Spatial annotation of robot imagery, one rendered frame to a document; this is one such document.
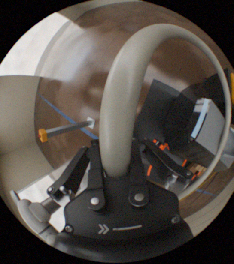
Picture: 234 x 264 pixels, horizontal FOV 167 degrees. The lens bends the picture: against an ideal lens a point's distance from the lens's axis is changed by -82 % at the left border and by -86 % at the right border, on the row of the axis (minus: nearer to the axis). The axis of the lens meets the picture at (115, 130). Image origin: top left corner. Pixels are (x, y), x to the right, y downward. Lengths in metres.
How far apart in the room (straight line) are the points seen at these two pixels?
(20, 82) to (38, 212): 5.69
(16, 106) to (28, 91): 1.13
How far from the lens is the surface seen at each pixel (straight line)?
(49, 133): 1.12
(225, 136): 0.45
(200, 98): 0.76
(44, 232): 0.56
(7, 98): 5.99
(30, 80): 5.88
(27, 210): 0.56
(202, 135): 0.70
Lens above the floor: 1.36
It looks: 66 degrees down
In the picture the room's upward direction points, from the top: 122 degrees counter-clockwise
